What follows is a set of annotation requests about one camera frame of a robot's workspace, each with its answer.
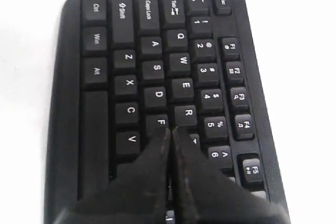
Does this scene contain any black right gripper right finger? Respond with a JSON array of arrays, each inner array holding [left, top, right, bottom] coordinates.
[[172, 127, 290, 223]]

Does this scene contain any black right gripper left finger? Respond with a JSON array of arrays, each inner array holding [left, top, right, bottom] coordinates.
[[54, 128, 171, 223]]

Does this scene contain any black acer keyboard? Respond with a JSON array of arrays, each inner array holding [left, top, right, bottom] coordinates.
[[44, 0, 289, 223]]

